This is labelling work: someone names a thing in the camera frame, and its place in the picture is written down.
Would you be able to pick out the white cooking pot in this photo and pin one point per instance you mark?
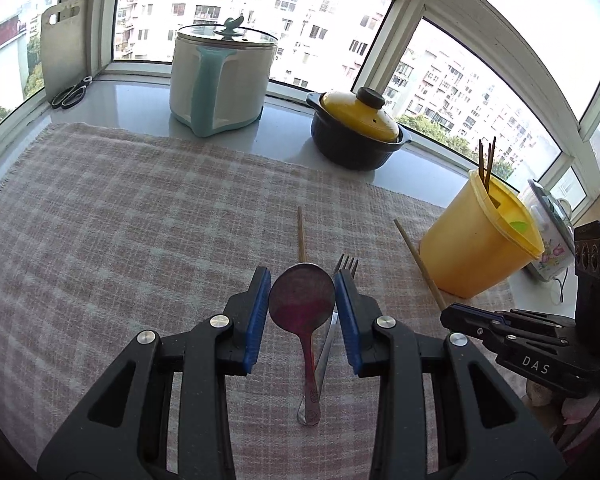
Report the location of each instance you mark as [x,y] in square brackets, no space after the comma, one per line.
[250,85]

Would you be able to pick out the yellow casserole lid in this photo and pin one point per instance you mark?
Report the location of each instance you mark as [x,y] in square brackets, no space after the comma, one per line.
[352,112]

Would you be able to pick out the white cutting board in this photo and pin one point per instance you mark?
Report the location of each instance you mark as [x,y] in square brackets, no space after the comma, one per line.
[62,45]

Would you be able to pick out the glass pot lid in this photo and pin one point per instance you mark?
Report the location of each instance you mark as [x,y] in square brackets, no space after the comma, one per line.
[205,34]

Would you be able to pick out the dark blue casserole pot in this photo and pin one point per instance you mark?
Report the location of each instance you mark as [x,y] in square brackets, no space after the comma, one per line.
[340,142]

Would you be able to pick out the green plastic spoon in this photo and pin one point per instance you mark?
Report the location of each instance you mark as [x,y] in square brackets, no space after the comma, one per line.
[519,226]

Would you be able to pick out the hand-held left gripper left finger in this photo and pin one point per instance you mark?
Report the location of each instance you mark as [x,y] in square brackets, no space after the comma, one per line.
[257,320]

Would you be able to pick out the yellow utensil holder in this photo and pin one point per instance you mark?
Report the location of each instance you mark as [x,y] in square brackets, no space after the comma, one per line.
[460,250]

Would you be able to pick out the metal spoon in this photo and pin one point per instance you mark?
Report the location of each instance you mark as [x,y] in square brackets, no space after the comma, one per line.
[302,295]

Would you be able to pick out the black kitchen scissors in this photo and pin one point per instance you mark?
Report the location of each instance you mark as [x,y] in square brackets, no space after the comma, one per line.
[70,94]

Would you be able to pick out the metal fork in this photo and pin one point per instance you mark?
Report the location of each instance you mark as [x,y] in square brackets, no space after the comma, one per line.
[348,263]

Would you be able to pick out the white floral rice cooker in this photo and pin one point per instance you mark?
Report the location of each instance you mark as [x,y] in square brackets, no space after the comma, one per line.
[547,255]

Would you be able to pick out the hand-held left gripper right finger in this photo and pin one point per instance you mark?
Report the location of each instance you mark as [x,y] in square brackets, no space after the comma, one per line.
[347,320]

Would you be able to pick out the pink checked table cloth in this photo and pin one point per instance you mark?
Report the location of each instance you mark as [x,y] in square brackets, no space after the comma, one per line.
[130,210]

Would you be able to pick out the white framed bay window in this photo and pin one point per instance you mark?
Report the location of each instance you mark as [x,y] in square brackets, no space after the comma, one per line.
[405,30]

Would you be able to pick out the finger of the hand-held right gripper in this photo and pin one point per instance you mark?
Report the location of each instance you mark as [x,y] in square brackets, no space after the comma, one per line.
[540,321]
[472,327]

